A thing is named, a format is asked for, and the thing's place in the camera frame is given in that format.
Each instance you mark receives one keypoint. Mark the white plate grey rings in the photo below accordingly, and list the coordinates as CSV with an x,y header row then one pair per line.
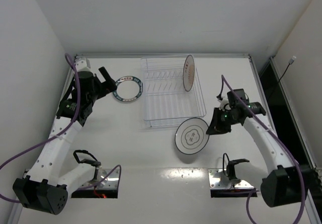
x,y
192,137

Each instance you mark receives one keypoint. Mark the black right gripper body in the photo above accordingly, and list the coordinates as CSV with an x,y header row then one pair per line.
x,y
217,121

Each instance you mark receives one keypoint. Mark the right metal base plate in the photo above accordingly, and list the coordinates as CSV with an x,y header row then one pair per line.
x,y
218,181

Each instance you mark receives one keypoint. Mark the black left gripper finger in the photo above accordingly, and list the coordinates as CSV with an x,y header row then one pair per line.
x,y
110,85
104,73

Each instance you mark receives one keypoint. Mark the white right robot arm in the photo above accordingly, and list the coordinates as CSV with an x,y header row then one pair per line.
x,y
282,183

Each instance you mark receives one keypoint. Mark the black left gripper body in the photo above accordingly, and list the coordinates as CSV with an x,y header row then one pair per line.
x,y
101,84

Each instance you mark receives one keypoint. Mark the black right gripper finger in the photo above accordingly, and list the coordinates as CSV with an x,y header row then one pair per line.
x,y
225,129
215,124

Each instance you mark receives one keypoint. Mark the green rimmed white plate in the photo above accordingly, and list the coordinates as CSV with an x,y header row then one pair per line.
x,y
129,89

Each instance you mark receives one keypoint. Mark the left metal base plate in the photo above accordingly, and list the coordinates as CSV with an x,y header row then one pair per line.
x,y
104,181

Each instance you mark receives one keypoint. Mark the metal base plate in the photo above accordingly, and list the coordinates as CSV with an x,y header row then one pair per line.
x,y
104,181
218,181

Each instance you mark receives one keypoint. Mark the aluminium frame rail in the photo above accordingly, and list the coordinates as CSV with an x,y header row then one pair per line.
x,y
288,128

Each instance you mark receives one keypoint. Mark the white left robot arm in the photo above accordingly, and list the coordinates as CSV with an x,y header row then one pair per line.
x,y
43,188

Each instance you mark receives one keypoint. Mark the orange sunburst plate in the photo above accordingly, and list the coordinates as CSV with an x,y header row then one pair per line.
x,y
188,73

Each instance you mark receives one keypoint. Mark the white wire dish rack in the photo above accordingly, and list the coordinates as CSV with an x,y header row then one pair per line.
x,y
165,101

